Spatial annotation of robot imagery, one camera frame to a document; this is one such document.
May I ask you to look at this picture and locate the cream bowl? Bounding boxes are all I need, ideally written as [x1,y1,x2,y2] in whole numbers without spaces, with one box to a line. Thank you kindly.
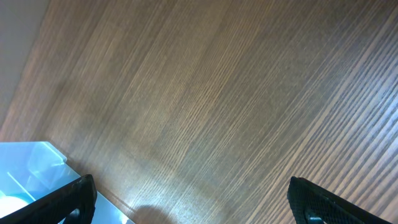
[0,192,30,218]

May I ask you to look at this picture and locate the clear plastic storage container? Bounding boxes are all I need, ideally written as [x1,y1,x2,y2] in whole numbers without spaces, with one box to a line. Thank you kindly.
[1,141,133,224]

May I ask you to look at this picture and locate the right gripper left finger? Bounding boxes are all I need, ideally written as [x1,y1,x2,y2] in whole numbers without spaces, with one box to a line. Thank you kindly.
[1,174,97,224]

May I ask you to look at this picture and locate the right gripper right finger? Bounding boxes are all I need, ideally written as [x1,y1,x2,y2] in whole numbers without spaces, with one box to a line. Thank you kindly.
[287,177,391,224]

